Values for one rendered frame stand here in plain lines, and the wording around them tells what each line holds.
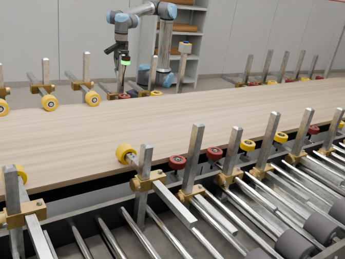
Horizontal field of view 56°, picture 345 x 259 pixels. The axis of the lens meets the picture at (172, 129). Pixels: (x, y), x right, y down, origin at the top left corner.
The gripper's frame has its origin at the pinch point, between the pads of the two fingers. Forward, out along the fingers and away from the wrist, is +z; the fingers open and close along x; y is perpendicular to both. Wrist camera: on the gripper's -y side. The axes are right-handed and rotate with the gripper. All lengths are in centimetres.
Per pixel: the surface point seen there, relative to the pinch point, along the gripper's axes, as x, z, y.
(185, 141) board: -88, 12, -2
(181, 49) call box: -9, -15, 48
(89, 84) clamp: -10.1, 6.0, -23.8
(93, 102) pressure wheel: -32.4, 9.0, -29.8
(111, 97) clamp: -10.1, 16.5, -7.9
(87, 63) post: -9.4, -7.8, -25.0
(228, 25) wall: 232, 8, 326
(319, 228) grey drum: -159, 19, 16
